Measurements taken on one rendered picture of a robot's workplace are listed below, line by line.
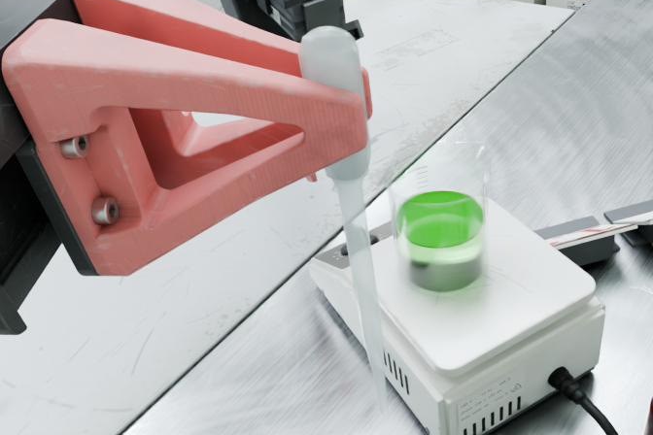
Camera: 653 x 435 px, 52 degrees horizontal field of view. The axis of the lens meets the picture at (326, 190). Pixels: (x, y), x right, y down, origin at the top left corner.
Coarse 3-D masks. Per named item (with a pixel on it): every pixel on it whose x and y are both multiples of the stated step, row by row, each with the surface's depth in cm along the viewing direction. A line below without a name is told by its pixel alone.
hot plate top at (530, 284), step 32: (512, 224) 47; (384, 256) 46; (512, 256) 44; (544, 256) 44; (384, 288) 44; (480, 288) 42; (512, 288) 42; (544, 288) 42; (576, 288) 41; (416, 320) 41; (448, 320) 41; (480, 320) 40; (512, 320) 40; (544, 320) 40; (448, 352) 39; (480, 352) 39
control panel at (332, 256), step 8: (384, 224) 57; (368, 232) 57; (376, 232) 56; (384, 232) 55; (392, 232) 54; (336, 248) 56; (320, 256) 55; (328, 256) 54; (336, 256) 53; (344, 256) 52; (336, 264) 51; (344, 264) 50
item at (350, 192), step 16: (352, 192) 18; (352, 208) 19; (352, 224) 19; (352, 240) 19; (368, 240) 20; (352, 256) 20; (368, 256) 20; (352, 272) 20; (368, 272) 20; (368, 288) 21; (368, 304) 21; (368, 320) 21; (368, 336) 22; (368, 352) 23; (384, 368) 23; (384, 384) 24; (384, 400) 24
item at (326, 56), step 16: (320, 32) 16; (336, 32) 16; (304, 48) 16; (320, 48) 16; (336, 48) 15; (352, 48) 16; (304, 64) 16; (320, 64) 16; (336, 64) 16; (352, 64) 16; (320, 80) 16; (336, 80) 16; (352, 80) 16; (368, 128) 17; (368, 144) 17; (352, 160) 17; (368, 160) 18; (336, 176) 18; (352, 176) 18
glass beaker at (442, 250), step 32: (416, 160) 43; (448, 160) 43; (480, 160) 41; (416, 192) 44; (480, 192) 38; (416, 224) 39; (448, 224) 38; (480, 224) 40; (416, 256) 41; (448, 256) 40; (480, 256) 41; (416, 288) 43; (448, 288) 42
